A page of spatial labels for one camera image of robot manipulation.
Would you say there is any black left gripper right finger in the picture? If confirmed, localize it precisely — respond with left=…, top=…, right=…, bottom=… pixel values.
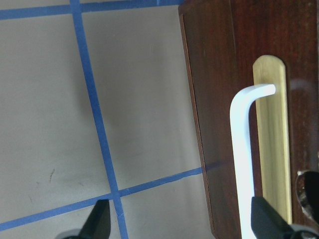
left=251, top=197, right=294, bottom=239

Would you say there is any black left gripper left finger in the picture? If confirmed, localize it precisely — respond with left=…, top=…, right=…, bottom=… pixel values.
left=78, top=199, right=111, bottom=239

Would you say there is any wooden drawer with white handle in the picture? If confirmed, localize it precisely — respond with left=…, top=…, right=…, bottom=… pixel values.
left=178, top=0, right=319, bottom=239

